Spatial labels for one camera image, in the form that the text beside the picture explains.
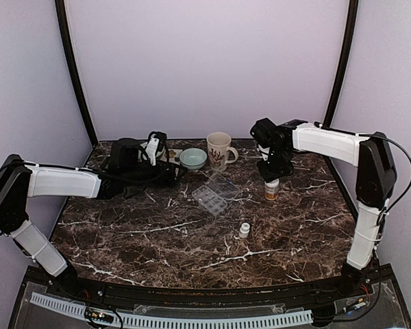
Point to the right black frame post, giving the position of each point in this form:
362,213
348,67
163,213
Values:
347,41

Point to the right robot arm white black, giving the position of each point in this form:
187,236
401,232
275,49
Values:
370,154

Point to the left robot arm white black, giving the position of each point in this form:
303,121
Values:
20,180

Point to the clear plastic pill organizer box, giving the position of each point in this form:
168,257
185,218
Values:
217,194

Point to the cream mug with coral pattern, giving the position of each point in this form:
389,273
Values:
220,151

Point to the square floral ceramic plate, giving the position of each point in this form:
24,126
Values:
172,155

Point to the black front rail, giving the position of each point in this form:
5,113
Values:
318,293

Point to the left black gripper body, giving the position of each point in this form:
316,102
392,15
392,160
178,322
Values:
133,176

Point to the white slotted cable duct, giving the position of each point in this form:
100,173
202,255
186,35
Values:
164,317

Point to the right teal ceramic bowl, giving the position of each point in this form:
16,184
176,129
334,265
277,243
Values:
193,158

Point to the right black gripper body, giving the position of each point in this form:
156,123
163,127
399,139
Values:
279,164

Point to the black frame post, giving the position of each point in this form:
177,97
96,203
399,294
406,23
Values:
347,41
65,35

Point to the left black frame post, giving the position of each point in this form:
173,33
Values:
65,35

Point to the large orange label pill bottle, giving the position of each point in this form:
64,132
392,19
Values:
271,189

